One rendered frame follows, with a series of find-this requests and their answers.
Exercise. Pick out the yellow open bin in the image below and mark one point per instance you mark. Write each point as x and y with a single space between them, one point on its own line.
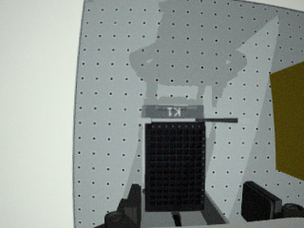
287 87

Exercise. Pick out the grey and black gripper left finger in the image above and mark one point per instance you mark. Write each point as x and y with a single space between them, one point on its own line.
128 210

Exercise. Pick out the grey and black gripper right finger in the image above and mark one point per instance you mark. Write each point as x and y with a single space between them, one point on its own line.
259 204

